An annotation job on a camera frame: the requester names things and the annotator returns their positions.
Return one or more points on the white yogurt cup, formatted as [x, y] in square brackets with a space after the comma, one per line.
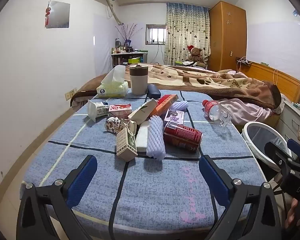
[97, 109]

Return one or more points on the silver wall poster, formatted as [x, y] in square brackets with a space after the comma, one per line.
[59, 16]

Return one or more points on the white foam block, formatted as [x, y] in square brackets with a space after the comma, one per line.
[142, 137]

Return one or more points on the orange wooden headboard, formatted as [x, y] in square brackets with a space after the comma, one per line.
[287, 85]

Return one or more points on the lavender ribbed foam roll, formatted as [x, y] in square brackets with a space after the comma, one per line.
[155, 139]

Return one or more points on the pink bed sheet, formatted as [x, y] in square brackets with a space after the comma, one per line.
[242, 112]

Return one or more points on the grey drawer cabinet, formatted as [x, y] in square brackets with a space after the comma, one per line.
[289, 123]

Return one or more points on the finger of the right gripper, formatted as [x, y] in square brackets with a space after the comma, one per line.
[294, 146]

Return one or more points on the lavender ribbed foam sleeve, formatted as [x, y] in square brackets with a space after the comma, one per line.
[179, 106]

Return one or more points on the teddy bear with santa hat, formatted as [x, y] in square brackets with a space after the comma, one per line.
[196, 56]

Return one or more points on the beige green small box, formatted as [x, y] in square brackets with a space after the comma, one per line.
[125, 145]

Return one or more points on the wall power socket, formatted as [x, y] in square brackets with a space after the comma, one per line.
[70, 94]

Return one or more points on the cream torn paper carton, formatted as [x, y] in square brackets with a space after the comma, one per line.
[143, 112]

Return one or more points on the patterned window curtain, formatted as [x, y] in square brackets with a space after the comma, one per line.
[187, 27]

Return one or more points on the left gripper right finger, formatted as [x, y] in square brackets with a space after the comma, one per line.
[250, 211]

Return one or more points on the red hanging ornament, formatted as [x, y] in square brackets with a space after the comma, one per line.
[47, 13]

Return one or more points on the orange wooden wardrobe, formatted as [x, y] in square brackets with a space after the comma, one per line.
[228, 36]

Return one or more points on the purple dried flower branches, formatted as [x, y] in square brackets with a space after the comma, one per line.
[127, 31]

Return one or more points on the white mesh trash bin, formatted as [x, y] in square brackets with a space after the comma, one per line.
[257, 134]

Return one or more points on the strawberry milk carton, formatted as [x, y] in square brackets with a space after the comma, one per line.
[121, 111]

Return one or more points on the red orange box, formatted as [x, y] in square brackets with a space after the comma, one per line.
[163, 104]

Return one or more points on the beige brown travel mug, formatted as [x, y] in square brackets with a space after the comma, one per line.
[138, 79]

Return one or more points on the navy glasses case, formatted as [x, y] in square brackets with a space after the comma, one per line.
[153, 92]

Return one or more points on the barred window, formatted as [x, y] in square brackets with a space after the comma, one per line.
[155, 34]

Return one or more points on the cluttered desk shelf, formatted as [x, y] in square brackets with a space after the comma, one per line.
[126, 56]

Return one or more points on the red drink can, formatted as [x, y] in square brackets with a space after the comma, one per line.
[182, 136]

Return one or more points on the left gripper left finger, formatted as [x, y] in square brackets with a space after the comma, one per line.
[62, 195]

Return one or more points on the person's hand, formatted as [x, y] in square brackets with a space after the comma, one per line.
[291, 217]

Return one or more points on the yellow tissue pack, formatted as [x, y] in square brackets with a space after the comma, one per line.
[114, 84]

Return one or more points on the brown paw print blanket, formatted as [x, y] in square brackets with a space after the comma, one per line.
[218, 85]

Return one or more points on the clear plastic water bottle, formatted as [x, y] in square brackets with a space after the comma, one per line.
[217, 113]

